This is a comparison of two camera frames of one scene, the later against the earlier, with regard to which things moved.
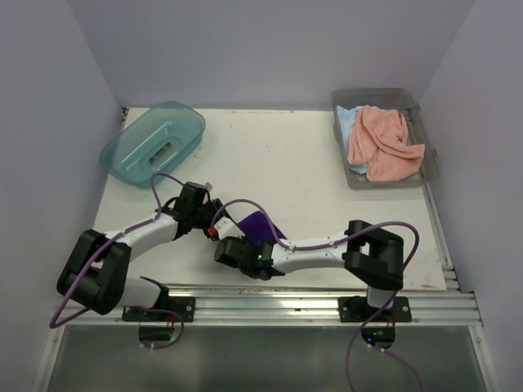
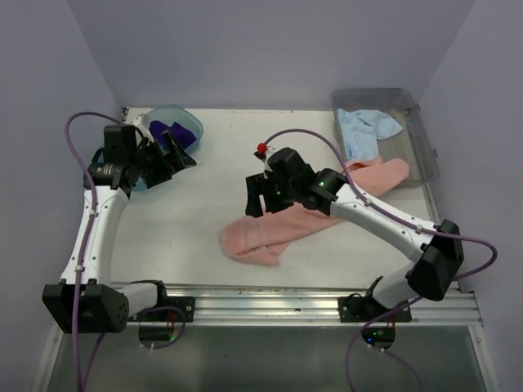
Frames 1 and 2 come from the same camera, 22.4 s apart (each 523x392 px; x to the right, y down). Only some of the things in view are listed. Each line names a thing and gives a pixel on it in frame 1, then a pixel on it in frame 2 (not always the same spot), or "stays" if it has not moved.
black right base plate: x=355 y=309 stays
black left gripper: x=212 y=205 to x=169 y=163
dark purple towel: x=258 y=229 to x=183 y=135
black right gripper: x=242 y=239 to x=259 y=184
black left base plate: x=185 y=306 stays
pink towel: x=379 y=140 to x=261 y=237
